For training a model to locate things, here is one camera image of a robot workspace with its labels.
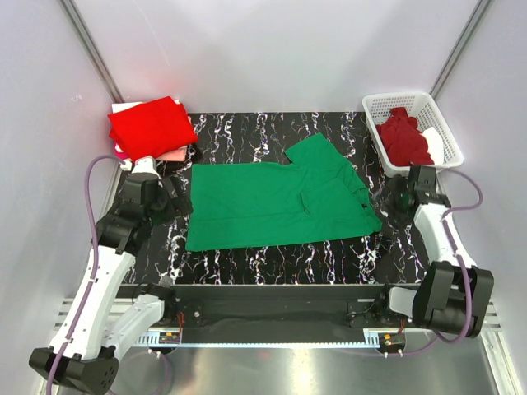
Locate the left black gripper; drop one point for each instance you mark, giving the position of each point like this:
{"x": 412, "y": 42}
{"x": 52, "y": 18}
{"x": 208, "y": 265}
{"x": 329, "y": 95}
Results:
{"x": 174, "y": 207}

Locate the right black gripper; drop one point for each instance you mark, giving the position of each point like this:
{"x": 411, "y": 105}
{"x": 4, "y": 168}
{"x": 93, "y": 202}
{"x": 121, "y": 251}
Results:
{"x": 398, "y": 185}

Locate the green t shirt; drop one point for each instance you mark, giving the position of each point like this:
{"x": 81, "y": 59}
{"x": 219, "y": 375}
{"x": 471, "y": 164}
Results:
{"x": 316, "y": 197}

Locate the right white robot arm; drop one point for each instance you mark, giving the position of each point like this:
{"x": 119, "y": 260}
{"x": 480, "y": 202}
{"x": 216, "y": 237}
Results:
{"x": 453, "y": 296}

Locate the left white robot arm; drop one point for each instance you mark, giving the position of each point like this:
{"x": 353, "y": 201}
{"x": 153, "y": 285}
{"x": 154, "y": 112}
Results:
{"x": 86, "y": 351}

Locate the folded pink t shirt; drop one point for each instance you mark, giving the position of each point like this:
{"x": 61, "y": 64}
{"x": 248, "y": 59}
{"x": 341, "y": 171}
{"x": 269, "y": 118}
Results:
{"x": 177, "y": 155}

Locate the dark red t shirt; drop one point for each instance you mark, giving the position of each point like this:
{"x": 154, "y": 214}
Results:
{"x": 402, "y": 141}

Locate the white cloth in basket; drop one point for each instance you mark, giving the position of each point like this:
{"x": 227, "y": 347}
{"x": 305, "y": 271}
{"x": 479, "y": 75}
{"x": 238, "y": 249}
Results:
{"x": 435, "y": 145}

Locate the folded magenta t shirt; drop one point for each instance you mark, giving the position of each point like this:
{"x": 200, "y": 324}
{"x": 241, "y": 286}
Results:
{"x": 121, "y": 155}

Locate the folded red t shirt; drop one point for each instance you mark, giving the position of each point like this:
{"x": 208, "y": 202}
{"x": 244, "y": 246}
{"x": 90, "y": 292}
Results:
{"x": 151, "y": 128}

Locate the white plastic basket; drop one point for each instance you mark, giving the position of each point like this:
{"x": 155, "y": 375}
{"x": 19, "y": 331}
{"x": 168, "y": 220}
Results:
{"x": 421, "y": 106}

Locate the folded white t shirt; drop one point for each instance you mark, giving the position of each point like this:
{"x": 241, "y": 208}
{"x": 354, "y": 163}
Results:
{"x": 121, "y": 107}

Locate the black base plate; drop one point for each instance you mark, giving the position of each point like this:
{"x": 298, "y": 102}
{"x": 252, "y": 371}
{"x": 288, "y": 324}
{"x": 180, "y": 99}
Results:
{"x": 352, "y": 305}

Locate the aluminium frame rail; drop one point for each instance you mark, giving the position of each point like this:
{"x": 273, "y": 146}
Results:
{"x": 271, "y": 329}

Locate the right aluminium corner post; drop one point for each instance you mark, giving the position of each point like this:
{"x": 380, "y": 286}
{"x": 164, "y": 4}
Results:
{"x": 461, "y": 44}

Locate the aluminium corner post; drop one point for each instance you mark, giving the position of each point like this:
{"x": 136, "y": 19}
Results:
{"x": 461, "y": 44}
{"x": 88, "y": 43}

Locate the left aluminium corner post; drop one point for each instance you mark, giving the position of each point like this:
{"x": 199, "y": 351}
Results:
{"x": 88, "y": 43}

